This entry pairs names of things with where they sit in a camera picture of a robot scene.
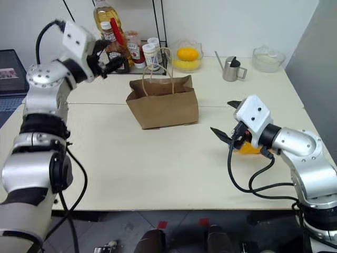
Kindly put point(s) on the red plastic stick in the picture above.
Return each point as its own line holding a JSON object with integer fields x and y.
{"x": 117, "y": 30}

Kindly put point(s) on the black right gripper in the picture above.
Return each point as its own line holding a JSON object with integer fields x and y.
{"x": 239, "y": 135}

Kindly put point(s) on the steel watering can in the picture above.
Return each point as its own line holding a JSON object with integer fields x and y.
{"x": 231, "y": 69}

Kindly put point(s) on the empty clear glass bowl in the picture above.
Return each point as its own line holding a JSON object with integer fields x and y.
{"x": 268, "y": 63}

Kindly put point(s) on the dark laptop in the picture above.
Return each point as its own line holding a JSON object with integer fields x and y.
{"x": 10, "y": 71}

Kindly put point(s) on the grey partition panel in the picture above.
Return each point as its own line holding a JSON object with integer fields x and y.
{"x": 316, "y": 66}

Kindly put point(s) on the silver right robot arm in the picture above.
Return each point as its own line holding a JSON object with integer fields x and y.
{"x": 297, "y": 142}

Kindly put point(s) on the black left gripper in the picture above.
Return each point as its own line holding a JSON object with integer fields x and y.
{"x": 96, "y": 62}

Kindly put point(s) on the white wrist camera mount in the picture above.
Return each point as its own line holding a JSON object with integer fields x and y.
{"x": 254, "y": 110}
{"x": 76, "y": 39}

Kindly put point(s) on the brown sauce bottle white cap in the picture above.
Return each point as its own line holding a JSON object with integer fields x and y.
{"x": 107, "y": 33}

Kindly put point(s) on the dark rounded shape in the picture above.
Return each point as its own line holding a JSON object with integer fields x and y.
{"x": 151, "y": 242}
{"x": 221, "y": 241}

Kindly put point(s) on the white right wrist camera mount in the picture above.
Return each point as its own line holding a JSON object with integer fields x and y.
{"x": 254, "y": 110}

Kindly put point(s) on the white jar with blue print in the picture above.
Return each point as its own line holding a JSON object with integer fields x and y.
{"x": 153, "y": 41}
{"x": 150, "y": 57}

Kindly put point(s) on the yellow cooking oil bottle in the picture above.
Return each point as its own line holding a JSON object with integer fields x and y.
{"x": 104, "y": 15}

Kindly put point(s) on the orange fruit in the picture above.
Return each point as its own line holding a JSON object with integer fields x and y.
{"x": 248, "y": 149}
{"x": 187, "y": 54}

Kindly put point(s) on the red ketchup bottle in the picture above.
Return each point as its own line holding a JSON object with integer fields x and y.
{"x": 134, "y": 52}

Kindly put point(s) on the clear glass fruit bowl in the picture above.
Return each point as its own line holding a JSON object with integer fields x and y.
{"x": 187, "y": 67}

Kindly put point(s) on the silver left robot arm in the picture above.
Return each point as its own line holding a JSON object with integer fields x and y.
{"x": 42, "y": 76}

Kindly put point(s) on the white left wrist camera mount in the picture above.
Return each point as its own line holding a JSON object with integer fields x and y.
{"x": 76, "y": 39}

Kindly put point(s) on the small black floor device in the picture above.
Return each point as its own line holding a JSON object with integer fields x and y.
{"x": 106, "y": 248}

